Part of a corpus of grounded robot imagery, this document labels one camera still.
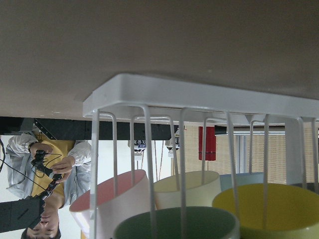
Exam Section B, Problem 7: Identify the cream white cup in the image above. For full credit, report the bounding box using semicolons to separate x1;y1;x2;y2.
154;171;221;210

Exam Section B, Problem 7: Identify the yellow cup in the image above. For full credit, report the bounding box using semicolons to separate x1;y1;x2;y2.
211;183;319;239

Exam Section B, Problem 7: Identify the green cup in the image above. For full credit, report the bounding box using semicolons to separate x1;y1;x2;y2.
113;207;240;239

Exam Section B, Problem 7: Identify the black monitor box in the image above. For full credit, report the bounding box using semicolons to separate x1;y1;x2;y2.
0;197;45;233

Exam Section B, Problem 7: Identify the pink cup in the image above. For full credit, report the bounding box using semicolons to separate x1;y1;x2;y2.
69;169;158;239

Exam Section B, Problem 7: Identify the white wire cup rack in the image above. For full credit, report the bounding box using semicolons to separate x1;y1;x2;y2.
83;74;319;236

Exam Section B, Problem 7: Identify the person in yellow shirt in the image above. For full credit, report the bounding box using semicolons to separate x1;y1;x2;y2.
5;132;91;239

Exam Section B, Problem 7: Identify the light blue cup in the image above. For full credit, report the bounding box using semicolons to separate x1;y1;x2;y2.
220;172;264;191

